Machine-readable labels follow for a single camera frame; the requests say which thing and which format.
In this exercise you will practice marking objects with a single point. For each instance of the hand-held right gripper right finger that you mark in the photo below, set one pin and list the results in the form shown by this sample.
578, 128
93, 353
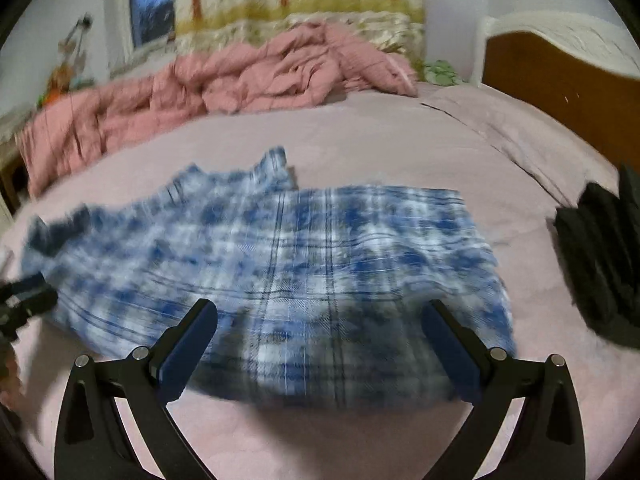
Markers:
450, 355

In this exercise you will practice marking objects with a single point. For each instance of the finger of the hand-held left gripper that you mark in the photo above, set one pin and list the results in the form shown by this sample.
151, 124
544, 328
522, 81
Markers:
31, 297

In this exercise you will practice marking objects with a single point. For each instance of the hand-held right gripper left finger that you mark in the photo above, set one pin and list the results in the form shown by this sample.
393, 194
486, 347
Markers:
190, 350

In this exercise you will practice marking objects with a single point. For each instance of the blue plaid shirt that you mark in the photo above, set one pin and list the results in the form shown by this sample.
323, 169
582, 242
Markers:
300, 260

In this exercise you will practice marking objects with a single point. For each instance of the black cloth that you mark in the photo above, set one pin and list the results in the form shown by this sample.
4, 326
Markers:
605, 270

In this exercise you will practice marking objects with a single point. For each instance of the bed with pink sheet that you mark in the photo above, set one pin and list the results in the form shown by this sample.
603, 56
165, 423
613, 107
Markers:
375, 145

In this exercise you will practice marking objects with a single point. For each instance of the pink pillow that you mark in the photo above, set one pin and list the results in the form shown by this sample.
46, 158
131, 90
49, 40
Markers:
515, 130

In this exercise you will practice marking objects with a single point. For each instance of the pink quilt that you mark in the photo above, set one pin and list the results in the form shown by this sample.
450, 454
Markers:
225, 85

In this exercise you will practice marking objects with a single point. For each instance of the green patterned cloth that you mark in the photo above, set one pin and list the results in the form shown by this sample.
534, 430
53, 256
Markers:
440, 72

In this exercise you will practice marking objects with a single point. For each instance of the brown and white headboard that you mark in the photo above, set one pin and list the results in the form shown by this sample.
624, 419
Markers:
560, 75

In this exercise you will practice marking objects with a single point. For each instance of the window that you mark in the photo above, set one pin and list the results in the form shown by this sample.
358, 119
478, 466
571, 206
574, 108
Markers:
150, 5

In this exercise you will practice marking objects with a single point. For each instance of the wall hanging ornament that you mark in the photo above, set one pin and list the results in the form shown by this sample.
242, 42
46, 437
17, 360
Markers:
76, 40

